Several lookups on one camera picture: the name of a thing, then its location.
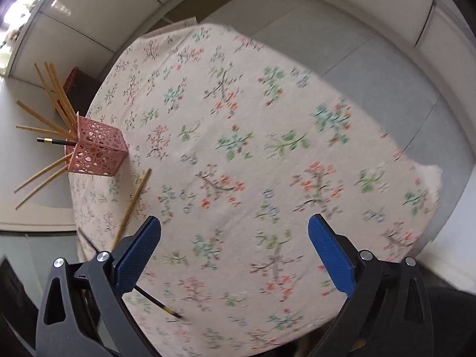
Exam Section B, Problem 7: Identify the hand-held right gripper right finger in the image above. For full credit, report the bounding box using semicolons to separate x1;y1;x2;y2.
308;214;435;357

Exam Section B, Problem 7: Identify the floral tablecloth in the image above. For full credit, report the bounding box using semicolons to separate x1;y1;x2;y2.
68;23;443;357

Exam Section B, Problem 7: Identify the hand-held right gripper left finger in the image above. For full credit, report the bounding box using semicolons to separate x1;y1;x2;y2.
35;215;162;357

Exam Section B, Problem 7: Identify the bunch of wooden chopsticks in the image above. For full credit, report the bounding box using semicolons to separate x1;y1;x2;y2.
14;62;77;194

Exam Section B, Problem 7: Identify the wooden chopstick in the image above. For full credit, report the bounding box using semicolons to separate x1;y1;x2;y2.
111;168;153;250
15;167;71;211
49;62;79;123

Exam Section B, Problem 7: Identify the bright window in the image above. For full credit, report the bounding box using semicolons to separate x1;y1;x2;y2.
0;0;71;79

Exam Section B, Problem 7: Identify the pink perforated chopstick holder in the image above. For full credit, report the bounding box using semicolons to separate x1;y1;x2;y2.
65;112;126;176

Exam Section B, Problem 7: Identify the black chopstick with gold band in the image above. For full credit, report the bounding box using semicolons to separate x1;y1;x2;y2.
36;137;77;146
76;228;184;320

